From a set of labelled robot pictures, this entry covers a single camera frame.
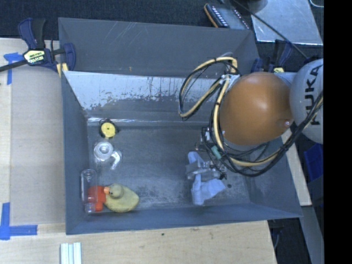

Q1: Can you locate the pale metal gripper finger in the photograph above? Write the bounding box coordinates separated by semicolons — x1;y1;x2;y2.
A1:
186;160;218;173
188;170;221;182

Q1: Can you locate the pale blue cloth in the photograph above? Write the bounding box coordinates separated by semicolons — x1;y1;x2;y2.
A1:
187;151;235;206

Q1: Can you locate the yellow rubber duck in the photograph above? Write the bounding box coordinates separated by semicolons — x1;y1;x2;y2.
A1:
103;183;140;213

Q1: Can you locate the clear glass mug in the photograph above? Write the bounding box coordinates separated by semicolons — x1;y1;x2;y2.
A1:
93;141;123;171

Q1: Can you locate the yellow round tape measure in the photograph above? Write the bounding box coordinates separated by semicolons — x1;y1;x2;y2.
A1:
99;119;119;139

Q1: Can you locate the red-orange block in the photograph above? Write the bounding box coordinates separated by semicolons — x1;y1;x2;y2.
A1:
87;185;107;212

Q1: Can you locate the grey metal bin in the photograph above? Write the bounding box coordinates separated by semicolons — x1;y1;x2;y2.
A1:
57;17;304;235

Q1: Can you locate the clear glass jar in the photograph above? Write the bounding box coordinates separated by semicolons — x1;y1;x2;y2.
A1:
80;168;98;214

